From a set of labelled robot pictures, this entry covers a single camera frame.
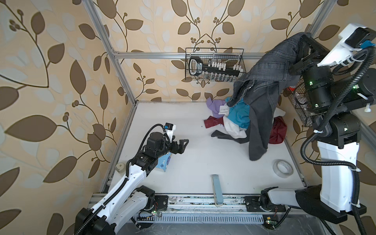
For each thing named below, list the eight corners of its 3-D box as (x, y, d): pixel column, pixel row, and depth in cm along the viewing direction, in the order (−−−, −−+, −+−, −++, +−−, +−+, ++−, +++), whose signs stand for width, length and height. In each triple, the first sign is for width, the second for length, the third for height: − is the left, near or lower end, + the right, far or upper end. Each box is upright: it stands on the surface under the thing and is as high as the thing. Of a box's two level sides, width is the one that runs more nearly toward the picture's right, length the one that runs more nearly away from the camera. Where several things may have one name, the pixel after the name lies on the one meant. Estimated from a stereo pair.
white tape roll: (276, 177, 84) (279, 175, 81) (270, 161, 91) (273, 159, 87) (292, 177, 84) (296, 175, 81) (286, 161, 90) (289, 159, 87)
